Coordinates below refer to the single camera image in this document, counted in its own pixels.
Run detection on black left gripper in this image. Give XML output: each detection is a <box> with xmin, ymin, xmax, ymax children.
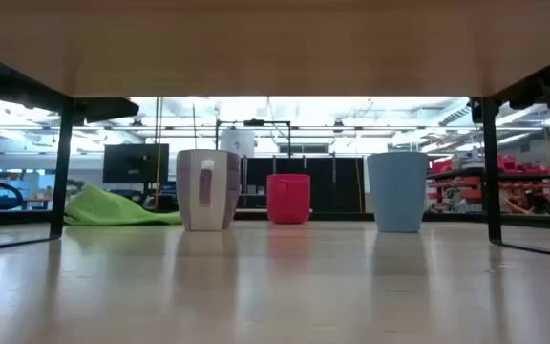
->
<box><xmin>74</xmin><ymin>97</ymin><xmax>140</xmax><ymax>125</ymax></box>

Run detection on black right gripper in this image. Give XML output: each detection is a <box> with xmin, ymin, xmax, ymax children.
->
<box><xmin>470</xmin><ymin>97</ymin><xmax>485</xmax><ymax>125</ymax></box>

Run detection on light blue cup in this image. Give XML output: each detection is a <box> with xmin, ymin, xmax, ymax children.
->
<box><xmin>366</xmin><ymin>151</ymin><xmax>429</xmax><ymax>234</ymax></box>

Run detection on lavender and white mug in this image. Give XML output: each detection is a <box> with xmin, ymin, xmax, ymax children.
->
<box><xmin>176</xmin><ymin>149</ymin><xmax>242</xmax><ymax>232</ymax></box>

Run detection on small red cup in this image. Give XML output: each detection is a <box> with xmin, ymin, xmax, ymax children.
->
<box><xmin>265</xmin><ymin>173</ymin><xmax>312</xmax><ymax>226</ymax></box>

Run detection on black metal shelf leg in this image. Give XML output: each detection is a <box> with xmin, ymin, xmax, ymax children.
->
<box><xmin>481</xmin><ymin>97</ymin><xmax>550</xmax><ymax>262</ymax></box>
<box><xmin>0</xmin><ymin>95</ymin><xmax>76</xmax><ymax>253</ymax></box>

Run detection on light wooden shelf board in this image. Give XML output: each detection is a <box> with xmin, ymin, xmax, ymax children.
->
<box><xmin>0</xmin><ymin>0</ymin><xmax>550</xmax><ymax>98</ymax></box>

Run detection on black computer monitor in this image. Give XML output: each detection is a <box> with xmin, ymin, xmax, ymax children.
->
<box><xmin>102</xmin><ymin>143</ymin><xmax>170</xmax><ymax>184</ymax></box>

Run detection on rack with red bins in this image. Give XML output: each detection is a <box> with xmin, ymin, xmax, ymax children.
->
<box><xmin>425</xmin><ymin>152</ymin><xmax>550</xmax><ymax>214</ymax></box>

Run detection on green microfibre cloth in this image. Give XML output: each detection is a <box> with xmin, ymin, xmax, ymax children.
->
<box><xmin>63</xmin><ymin>183</ymin><xmax>184</xmax><ymax>226</ymax></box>

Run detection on black office chair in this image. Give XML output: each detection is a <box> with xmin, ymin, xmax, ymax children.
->
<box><xmin>0</xmin><ymin>180</ymin><xmax>26</xmax><ymax>211</ymax></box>

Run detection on white cylindrical tank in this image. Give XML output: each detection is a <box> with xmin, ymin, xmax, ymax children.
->
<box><xmin>220</xmin><ymin>128</ymin><xmax>256</xmax><ymax>159</ymax></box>

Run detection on black metal stand legs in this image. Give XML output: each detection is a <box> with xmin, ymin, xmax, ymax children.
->
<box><xmin>0</xmin><ymin>209</ymin><xmax>550</xmax><ymax>231</ymax></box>

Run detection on black overhead metal frame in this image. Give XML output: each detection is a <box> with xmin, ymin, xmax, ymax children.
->
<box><xmin>215</xmin><ymin>118</ymin><xmax>292</xmax><ymax>159</ymax></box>

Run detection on black partition wall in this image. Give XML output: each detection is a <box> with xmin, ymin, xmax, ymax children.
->
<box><xmin>239</xmin><ymin>156</ymin><xmax>366</xmax><ymax>214</ymax></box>

